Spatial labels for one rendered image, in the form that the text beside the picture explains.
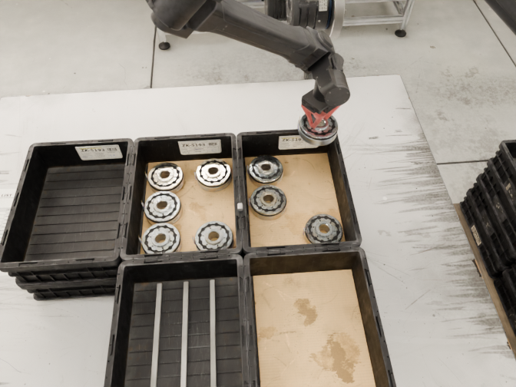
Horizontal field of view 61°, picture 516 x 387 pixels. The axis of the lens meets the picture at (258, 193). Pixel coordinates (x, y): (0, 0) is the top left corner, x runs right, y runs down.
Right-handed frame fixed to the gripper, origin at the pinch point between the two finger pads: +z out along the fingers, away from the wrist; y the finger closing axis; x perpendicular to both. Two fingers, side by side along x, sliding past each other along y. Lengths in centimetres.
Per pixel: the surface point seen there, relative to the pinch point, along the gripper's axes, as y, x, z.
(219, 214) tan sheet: -29.9, 6.9, 23.0
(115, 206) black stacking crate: -50, 30, 24
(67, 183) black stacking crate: -56, 47, 24
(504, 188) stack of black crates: 73, -43, 54
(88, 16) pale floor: 41, 246, 107
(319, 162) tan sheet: 5.1, 0.4, 21.9
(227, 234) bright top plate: -33.4, -1.0, 20.0
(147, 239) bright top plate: -50, 12, 20
